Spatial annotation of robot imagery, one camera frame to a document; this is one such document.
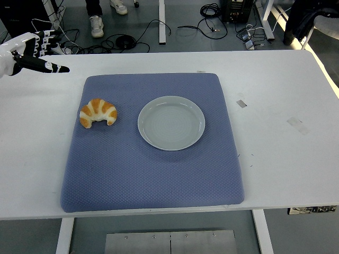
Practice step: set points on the black cabinet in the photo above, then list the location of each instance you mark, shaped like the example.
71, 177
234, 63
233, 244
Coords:
21, 10

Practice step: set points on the white power strip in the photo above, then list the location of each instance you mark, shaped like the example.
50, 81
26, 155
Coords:
58, 49

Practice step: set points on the chair with dark jacket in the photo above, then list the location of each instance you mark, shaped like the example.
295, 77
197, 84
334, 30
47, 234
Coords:
299, 18

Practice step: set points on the orange striped croissant bread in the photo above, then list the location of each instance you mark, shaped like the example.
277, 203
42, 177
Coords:
98, 109

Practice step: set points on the silver tape piece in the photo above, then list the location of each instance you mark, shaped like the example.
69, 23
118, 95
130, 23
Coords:
241, 103

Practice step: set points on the white desk post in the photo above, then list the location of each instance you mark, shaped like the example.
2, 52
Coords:
162, 21

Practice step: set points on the person's leg with white shoe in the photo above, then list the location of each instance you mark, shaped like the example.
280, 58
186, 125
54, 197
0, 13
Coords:
118, 6
96, 25

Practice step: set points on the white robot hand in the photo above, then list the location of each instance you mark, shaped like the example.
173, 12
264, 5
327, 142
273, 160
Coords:
8, 50

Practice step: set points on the grey round plate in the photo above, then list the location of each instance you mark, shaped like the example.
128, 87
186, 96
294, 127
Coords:
171, 124

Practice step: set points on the blue quilted mat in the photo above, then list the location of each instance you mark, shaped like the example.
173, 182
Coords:
132, 172

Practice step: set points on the white table leg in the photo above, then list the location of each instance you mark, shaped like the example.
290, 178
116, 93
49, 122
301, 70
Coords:
262, 232
64, 238

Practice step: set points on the clear tape patch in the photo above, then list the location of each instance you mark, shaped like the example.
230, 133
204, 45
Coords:
298, 125

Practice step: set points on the black and white label strip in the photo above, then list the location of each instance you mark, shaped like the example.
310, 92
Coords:
312, 210

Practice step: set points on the black equipment box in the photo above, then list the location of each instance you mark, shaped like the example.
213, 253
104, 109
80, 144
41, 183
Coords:
235, 10

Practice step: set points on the grey metal plate with screws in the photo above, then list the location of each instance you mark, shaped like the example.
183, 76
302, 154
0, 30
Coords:
169, 243

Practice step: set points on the white desk frame leg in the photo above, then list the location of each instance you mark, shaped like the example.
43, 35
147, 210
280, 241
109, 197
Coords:
267, 23

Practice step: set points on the grey power adapter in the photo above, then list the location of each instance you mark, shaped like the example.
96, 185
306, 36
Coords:
249, 44

